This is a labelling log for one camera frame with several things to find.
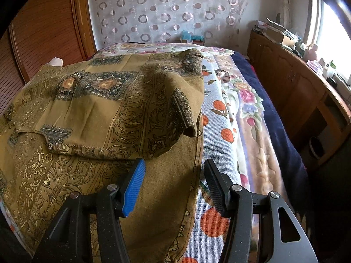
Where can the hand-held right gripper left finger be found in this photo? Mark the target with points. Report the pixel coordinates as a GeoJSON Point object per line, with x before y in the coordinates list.
{"type": "Point", "coordinates": [134, 189]}

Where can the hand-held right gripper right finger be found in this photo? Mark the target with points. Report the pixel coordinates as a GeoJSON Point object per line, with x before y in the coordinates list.
{"type": "Point", "coordinates": [216, 189]}

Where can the brown patterned shirt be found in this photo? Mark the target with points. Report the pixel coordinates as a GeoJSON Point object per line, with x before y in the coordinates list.
{"type": "Point", "coordinates": [96, 115]}

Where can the orange fruit print towel blanket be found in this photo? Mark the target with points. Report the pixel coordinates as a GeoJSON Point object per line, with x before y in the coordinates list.
{"type": "Point", "coordinates": [216, 126]}

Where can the floral blanket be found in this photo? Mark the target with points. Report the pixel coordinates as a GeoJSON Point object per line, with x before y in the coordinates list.
{"type": "Point", "coordinates": [252, 109]}

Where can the navy blue blanket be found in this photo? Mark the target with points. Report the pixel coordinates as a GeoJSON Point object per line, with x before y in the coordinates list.
{"type": "Point", "coordinates": [277, 123]}

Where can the dark waste bin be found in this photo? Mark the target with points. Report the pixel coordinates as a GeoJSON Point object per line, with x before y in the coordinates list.
{"type": "Point", "coordinates": [316, 148]}

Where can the long wooden cabinet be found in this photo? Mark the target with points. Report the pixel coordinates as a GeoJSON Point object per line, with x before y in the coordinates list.
{"type": "Point", "coordinates": [288, 68]}

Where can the tissue box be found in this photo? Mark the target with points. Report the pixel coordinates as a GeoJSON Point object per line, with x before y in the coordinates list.
{"type": "Point", "coordinates": [315, 67]}

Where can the cardboard box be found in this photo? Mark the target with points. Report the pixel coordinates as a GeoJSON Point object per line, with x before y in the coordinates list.
{"type": "Point", "coordinates": [275, 35]}

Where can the green cap bottle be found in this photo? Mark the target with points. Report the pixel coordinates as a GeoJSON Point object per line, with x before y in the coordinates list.
{"type": "Point", "coordinates": [331, 70]}

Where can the pile of papers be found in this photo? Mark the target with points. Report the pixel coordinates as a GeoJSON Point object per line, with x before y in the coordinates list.
{"type": "Point", "coordinates": [271, 23]}

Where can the wooden slatted wardrobe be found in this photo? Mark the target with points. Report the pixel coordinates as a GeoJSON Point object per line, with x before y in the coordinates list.
{"type": "Point", "coordinates": [49, 27]}

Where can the sheer circle pattern curtain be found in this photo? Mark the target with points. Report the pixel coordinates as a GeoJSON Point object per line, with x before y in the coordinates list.
{"type": "Point", "coordinates": [164, 8]}

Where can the window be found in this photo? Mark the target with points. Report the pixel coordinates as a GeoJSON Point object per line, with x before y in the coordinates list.
{"type": "Point", "coordinates": [334, 38]}

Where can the white window drape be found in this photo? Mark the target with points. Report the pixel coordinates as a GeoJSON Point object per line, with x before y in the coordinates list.
{"type": "Point", "coordinates": [283, 2]}

